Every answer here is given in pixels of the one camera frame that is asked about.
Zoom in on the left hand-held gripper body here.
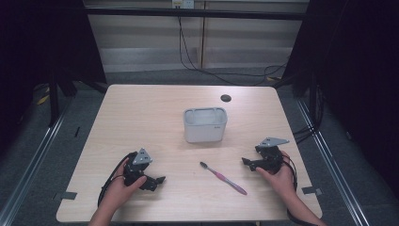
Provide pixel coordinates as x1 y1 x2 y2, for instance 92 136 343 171
122 147 157 188

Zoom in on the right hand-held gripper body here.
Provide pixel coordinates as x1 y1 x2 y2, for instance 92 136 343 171
254 137 291 175

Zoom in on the person's left hand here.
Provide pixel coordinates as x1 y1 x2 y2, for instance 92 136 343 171
104 157 148 212

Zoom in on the person's right hand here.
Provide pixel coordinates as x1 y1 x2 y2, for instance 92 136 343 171
255 150 297 202

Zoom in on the pink toothbrush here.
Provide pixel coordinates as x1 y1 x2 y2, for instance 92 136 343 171
199 161 248 197

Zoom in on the grey tape strip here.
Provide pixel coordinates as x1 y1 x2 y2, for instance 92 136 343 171
301 186 324 196
52 190 78 202

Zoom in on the white plastic container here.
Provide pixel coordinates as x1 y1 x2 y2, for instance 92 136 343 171
183 106 229 144

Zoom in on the black stand leg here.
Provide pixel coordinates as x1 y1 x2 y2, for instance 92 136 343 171
47 73 61 128

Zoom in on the black curtain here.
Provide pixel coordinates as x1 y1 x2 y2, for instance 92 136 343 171
281 0 399 192
0 0 108 158

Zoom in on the yellow floor marker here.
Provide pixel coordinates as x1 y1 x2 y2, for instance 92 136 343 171
36 93 51 106

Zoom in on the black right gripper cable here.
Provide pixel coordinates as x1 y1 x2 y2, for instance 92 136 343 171
281 154 318 226

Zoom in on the black floor cable bundle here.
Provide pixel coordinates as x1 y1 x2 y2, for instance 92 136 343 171
293 84 325 145

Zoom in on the metal floor rail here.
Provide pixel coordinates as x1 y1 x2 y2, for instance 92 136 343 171
0 102 73 226
295 99 375 226

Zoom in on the black hanging wall cable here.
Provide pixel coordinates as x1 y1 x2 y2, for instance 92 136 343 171
177 16 288 88

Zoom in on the black horizontal frame bar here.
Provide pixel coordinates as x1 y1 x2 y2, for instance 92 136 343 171
84 7 311 22

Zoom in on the white wall socket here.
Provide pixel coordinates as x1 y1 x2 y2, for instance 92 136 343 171
171 0 196 9

